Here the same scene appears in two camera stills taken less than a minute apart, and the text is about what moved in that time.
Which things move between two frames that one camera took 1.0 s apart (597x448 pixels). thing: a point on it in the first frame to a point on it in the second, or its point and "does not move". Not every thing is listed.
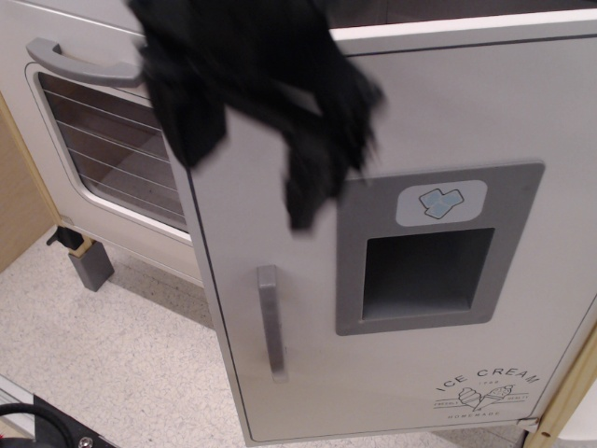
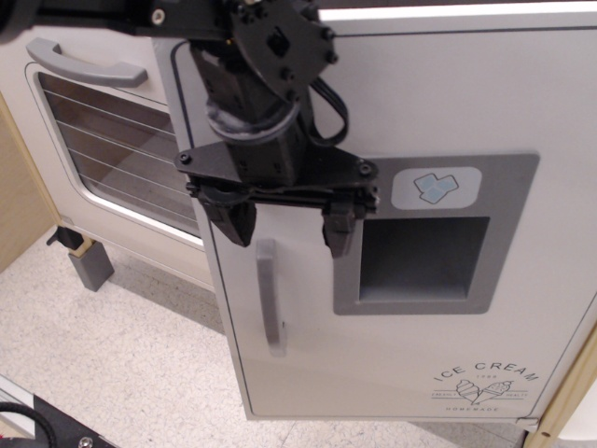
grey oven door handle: (48, 53) does not move
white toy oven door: (77, 94) does not move
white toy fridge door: (455, 271) does not move
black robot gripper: (282, 59) to (229, 176)
